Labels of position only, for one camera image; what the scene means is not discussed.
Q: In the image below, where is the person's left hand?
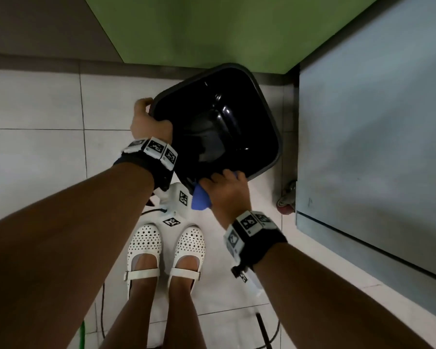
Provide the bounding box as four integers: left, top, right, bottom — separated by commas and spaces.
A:
130, 97, 174, 146

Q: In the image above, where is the person's right hand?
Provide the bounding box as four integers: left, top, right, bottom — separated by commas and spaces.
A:
199, 169, 251, 230

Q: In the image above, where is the blue cleaning cloth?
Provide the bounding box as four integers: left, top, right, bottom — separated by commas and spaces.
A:
191, 170, 247, 211

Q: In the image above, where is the black plastic waste bin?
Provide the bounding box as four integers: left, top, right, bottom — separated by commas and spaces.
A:
151, 63, 284, 193

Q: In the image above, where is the person's right forearm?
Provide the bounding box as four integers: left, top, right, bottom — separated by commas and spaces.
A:
253, 242, 435, 349

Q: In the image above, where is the person's left forearm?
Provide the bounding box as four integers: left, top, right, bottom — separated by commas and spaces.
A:
0, 164, 156, 349

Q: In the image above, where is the person's right leg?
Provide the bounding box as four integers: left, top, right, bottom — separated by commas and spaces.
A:
162, 255, 207, 349

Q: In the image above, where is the person's leg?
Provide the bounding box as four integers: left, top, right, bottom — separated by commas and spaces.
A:
162, 255, 207, 349
99, 253, 159, 349

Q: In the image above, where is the person's left leg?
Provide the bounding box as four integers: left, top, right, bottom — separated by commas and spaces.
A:
99, 253, 159, 349

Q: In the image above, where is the black left wristband with markers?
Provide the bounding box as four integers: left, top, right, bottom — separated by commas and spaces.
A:
112, 137, 179, 192

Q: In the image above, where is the black wristband with markers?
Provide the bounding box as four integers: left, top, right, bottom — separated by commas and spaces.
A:
112, 137, 179, 192
223, 210, 289, 270

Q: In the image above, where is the white perforated right shoe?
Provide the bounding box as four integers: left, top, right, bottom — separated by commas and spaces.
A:
167, 224, 207, 293

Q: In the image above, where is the white perforated shoe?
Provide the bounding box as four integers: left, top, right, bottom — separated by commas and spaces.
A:
123, 223, 163, 299
167, 224, 207, 293

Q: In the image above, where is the black right wristband with markers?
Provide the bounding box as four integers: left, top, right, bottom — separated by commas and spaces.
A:
223, 210, 289, 270

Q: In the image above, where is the caster wheel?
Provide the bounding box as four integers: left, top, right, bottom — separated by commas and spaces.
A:
276, 179, 299, 216

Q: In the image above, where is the white perforated left shoe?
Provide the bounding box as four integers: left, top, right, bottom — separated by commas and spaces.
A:
123, 223, 163, 299

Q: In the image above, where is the black rod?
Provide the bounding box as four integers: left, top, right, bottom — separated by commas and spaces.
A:
255, 313, 274, 349

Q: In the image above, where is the grey cabinet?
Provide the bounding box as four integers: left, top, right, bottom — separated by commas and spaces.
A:
295, 0, 436, 321

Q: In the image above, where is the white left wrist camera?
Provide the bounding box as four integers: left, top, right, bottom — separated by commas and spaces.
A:
152, 182, 192, 228

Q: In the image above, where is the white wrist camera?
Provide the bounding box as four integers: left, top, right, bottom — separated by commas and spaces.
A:
152, 182, 192, 228
231, 264, 266, 293

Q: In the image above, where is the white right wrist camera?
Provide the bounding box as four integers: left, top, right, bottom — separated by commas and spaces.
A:
231, 264, 266, 293

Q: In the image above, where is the green hose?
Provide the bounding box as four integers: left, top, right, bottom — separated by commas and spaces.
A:
78, 320, 89, 349

